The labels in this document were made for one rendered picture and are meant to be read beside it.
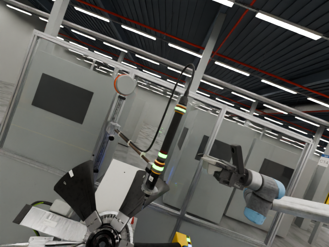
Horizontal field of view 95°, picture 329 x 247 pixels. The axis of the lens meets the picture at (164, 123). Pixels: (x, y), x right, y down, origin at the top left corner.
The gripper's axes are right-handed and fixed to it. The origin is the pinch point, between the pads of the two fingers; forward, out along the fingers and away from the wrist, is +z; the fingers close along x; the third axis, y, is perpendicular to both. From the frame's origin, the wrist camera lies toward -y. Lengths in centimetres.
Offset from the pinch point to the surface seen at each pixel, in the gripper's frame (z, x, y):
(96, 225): 30, 2, 44
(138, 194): 18.1, 12.5, 31.0
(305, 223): -544, 403, 143
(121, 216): 22.2, 7.2, 40.7
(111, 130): 50, 46, 13
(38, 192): 97, 70, 92
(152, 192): 14.2, -3.3, 20.0
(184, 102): 15.2, -1.8, -17.2
